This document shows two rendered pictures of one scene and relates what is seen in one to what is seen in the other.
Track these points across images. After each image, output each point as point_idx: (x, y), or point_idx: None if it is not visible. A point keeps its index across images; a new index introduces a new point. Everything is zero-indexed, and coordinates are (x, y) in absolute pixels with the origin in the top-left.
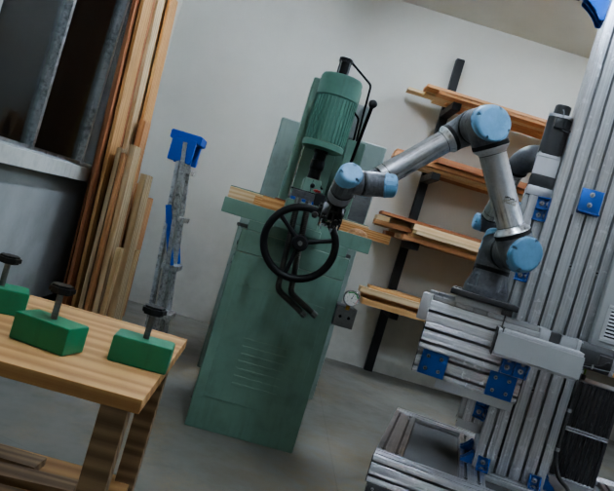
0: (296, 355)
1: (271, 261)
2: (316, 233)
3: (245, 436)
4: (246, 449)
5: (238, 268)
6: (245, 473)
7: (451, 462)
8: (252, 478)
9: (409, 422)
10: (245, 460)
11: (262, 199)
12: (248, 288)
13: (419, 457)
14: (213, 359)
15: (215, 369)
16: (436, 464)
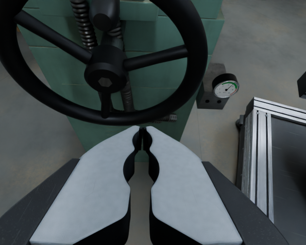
0: (161, 126)
1: (69, 111)
2: (146, 8)
3: (135, 161)
4: (137, 179)
5: (51, 68)
6: (134, 235)
7: None
8: (141, 241)
9: (267, 132)
10: (135, 203)
11: None
12: (80, 87)
13: (286, 226)
14: (86, 136)
15: (92, 141)
16: (302, 235)
